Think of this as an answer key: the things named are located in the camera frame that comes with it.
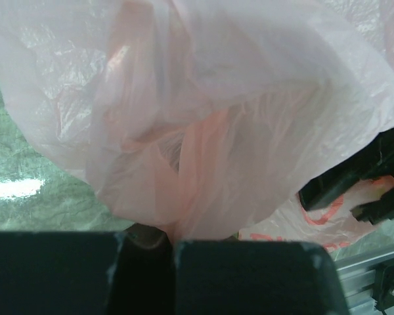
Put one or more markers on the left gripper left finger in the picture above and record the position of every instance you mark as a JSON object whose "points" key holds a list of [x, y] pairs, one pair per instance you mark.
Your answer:
{"points": [[125, 272]]}

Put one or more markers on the pink plastic bag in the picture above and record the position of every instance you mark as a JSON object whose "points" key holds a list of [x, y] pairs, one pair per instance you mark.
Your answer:
{"points": [[202, 118]]}

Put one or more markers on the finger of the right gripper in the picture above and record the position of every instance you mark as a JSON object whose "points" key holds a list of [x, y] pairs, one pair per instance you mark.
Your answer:
{"points": [[373, 161], [377, 211]]}

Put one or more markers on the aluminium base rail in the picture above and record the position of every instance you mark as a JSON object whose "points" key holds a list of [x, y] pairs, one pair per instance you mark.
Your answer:
{"points": [[367, 280]]}

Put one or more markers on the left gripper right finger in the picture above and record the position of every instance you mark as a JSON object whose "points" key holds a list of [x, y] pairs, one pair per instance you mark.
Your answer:
{"points": [[256, 277]]}

